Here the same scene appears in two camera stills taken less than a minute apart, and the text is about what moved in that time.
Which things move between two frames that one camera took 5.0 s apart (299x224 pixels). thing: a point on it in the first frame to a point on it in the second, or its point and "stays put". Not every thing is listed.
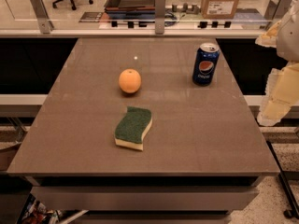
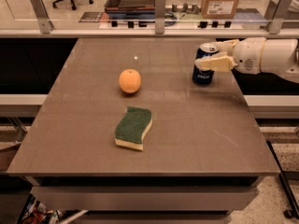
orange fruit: [130, 81] stays put
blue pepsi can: [206, 63] stays put
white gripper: [289, 36] to [248, 56]
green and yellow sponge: [131, 131] stays put
